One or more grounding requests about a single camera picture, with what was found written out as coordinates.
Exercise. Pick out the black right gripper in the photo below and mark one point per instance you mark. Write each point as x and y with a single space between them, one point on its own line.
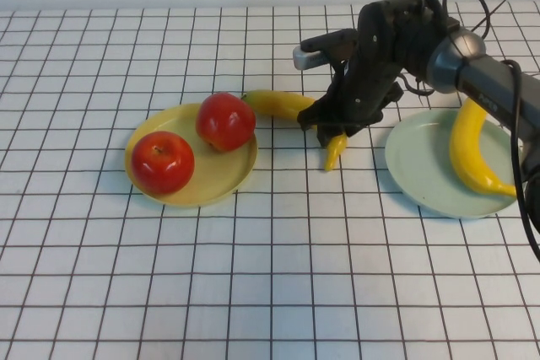
367 94

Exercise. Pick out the yellow banana with green tip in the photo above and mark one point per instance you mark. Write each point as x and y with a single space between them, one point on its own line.
278 103

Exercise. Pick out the red plastic apple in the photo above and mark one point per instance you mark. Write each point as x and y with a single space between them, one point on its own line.
162 166
223 124

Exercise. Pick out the yellow plastic banana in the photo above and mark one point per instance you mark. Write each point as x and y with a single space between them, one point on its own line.
464 153

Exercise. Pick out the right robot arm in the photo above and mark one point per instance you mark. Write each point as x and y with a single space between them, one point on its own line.
485 77

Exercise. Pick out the light blue plastic plate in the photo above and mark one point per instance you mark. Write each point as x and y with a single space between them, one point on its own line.
417 166

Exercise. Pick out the yellow plastic plate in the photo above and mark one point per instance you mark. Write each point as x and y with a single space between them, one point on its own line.
219 178

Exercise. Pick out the white grid tablecloth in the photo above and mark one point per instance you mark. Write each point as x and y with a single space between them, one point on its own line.
253 313

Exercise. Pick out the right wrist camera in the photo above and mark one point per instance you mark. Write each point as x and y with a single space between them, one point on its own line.
312 58

